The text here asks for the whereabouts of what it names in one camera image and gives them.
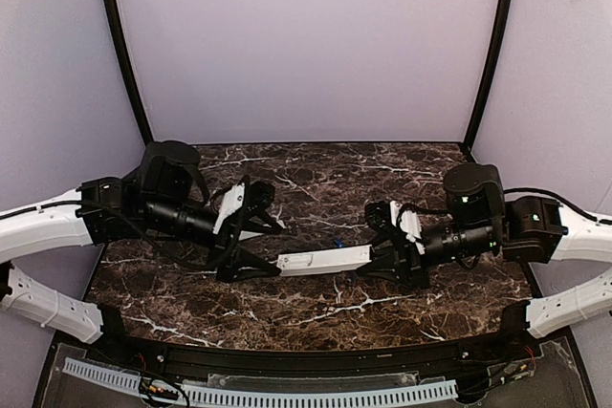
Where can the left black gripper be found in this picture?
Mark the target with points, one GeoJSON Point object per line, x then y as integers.
{"type": "Point", "coordinates": [238, 231]}

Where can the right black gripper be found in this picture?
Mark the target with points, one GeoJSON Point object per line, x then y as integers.
{"type": "Point", "coordinates": [397, 246]}

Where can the white remote control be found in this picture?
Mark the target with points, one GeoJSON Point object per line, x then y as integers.
{"type": "Point", "coordinates": [319, 262]}

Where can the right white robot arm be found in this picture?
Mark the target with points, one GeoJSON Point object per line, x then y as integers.
{"type": "Point", "coordinates": [538, 227]}

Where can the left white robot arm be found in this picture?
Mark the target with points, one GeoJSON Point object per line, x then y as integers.
{"type": "Point", "coordinates": [165, 198]}

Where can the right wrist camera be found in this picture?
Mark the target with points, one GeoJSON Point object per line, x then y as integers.
{"type": "Point", "coordinates": [385, 217]}

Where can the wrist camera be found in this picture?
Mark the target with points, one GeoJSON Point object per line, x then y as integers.
{"type": "Point", "coordinates": [385, 217]}
{"type": "Point", "coordinates": [228, 201]}

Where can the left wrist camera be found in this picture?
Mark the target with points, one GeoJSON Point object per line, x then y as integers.
{"type": "Point", "coordinates": [228, 201]}

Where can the black front rail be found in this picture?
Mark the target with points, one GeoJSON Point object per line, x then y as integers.
{"type": "Point", "coordinates": [461, 357]}

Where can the right grey cable duct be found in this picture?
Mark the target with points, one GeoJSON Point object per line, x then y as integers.
{"type": "Point", "coordinates": [201, 396]}

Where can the grey cable duct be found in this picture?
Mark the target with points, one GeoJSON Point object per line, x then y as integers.
{"type": "Point", "coordinates": [201, 396]}
{"type": "Point", "coordinates": [127, 382]}

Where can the left grey cable duct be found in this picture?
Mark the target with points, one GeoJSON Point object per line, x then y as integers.
{"type": "Point", "coordinates": [127, 382]}

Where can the right black frame post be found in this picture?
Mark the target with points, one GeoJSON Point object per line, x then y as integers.
{"type": "Point", "coordinates": [500, 20]}

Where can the black frame post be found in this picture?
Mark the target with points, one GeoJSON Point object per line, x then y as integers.
{"type": "Point", "coordinates": [127, 73]}
{"type": "Point", "coordinates": [500, 20]}

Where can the left black frame post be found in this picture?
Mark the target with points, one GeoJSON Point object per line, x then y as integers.
{"type": "Point", "coordinates": [127, 73]}

